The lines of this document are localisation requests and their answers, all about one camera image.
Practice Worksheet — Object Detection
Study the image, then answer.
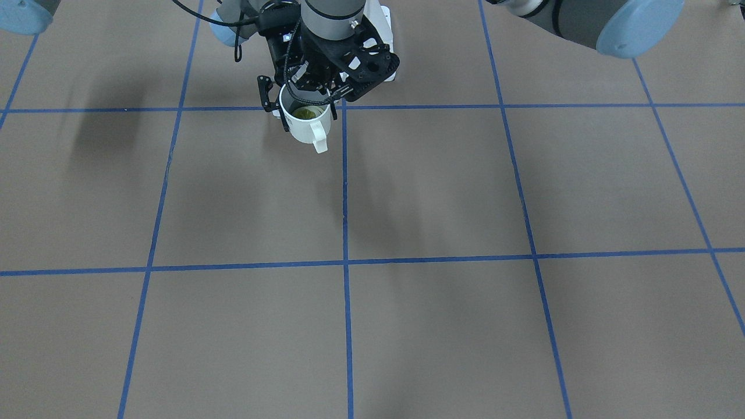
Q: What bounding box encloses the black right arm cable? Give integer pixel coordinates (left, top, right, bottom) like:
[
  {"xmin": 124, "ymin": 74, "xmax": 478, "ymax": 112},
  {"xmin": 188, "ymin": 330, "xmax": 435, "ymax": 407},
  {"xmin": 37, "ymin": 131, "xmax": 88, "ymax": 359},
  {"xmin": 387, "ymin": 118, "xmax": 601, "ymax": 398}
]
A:
[{"xmin": 171, "ymin": 0, "xmax": 262, "ymax": 63}]

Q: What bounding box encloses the white plastic cup with handle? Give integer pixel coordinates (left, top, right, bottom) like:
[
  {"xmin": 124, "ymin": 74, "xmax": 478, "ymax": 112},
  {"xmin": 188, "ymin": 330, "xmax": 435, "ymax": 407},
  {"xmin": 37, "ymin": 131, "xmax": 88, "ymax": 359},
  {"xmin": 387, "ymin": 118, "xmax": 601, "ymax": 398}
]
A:
[{"xmin": 279, "ymin": 83, "xmax": 332, "ymax": 154}]

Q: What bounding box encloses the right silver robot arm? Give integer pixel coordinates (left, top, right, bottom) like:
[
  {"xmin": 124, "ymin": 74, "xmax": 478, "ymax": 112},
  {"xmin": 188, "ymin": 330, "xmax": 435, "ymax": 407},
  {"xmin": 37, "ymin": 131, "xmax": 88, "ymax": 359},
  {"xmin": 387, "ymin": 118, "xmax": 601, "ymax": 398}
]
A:
[{"xmin": 176, "ymin": 1, "xmax": 347, "ymax": 123}]

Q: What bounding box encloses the white camera pole with base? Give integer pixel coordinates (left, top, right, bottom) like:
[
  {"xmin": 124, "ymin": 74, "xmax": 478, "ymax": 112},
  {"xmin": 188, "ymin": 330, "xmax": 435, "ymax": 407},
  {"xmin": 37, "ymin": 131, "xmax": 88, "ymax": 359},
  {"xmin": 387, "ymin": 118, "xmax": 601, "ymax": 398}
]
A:
[{"xmin": 275, "ymin": 1, "xmax": 400, "ymax": 107}]

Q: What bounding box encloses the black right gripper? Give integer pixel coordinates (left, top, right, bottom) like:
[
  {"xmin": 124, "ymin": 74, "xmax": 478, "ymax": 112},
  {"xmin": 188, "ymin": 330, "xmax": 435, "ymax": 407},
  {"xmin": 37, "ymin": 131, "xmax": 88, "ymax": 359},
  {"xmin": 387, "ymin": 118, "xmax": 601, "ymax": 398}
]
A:
[{"xmin": 257, "ymin": 2, "xmax": 340, "ymax": 121}]

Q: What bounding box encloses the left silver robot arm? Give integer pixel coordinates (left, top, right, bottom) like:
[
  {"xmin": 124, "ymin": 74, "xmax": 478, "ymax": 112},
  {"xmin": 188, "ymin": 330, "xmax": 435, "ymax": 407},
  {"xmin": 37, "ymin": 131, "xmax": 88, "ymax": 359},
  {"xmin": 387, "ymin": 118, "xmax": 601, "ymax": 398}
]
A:
[{"xmin": 285, "ymin": 1, "xmax": 684, "ymax": 102}]

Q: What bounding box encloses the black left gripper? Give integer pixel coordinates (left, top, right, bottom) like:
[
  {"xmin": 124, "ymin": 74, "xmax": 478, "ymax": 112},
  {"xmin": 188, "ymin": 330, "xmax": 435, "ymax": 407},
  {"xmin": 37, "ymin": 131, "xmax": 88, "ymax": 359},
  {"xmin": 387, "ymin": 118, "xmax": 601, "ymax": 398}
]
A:
[{"xmin": 283, "ymin": 33, "xmax": 350, "ymax": 99}]

